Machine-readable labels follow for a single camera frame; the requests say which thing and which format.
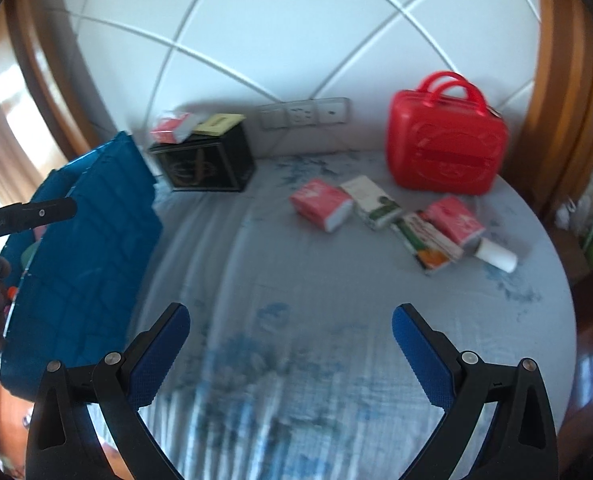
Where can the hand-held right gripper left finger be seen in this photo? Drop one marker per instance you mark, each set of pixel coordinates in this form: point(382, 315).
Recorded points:
point(159, 355)

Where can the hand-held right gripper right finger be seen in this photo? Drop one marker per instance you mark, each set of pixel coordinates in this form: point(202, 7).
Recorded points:
point(424, 355)

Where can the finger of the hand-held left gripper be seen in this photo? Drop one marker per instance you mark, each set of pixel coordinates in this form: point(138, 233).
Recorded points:
point(41, 212)

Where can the blue plastic storage basket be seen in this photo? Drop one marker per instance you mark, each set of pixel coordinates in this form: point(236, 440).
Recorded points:
point(101, 240)

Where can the white and green box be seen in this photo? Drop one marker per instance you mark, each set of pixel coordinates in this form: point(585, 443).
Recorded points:
point(371, 200)

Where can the pink tissue pack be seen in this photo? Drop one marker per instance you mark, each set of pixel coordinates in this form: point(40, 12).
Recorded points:
point(174, 127)
point(319, 202)
point(454, 217)

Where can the orange and green box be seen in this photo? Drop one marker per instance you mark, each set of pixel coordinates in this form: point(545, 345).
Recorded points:
point(426, 242)

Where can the small white bottle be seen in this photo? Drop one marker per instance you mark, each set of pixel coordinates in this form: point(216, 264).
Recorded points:
point(496, 256)

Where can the blue floral bed sheet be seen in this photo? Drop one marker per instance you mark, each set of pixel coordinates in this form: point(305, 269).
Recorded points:
point(296, 320)

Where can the black cardboard box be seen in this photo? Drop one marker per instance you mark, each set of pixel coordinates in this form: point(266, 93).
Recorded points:
point(201, 165)

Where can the yellow-green flat box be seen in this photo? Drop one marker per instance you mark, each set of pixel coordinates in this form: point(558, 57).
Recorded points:
point(219, 124)

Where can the red plastic carry case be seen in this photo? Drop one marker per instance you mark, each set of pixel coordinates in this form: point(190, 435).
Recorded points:
point(446, 145)

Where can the white padded headboard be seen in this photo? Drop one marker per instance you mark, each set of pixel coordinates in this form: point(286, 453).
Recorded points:
point(286, 35)

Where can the white wall light switch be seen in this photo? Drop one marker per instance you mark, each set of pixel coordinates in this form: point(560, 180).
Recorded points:
point(274, 116)

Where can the white wall antenna socket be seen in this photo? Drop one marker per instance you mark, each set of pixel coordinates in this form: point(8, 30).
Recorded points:
point(332, 111)

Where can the wooden headboard frame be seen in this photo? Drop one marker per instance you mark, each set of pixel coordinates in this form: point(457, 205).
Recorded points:
point(556, 60)

